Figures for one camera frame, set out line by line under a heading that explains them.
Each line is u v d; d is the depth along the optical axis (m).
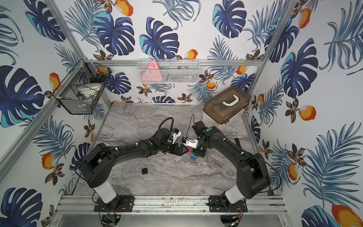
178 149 0.76
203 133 0.61
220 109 0.89
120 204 0.73
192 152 0.76
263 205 0.76
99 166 0.47
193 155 0.84
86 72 0.92
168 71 1.02
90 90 0.80
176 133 0.80
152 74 0.90
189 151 0.84
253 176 0.43
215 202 0.75
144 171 0.85
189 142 0.75
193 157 0.87
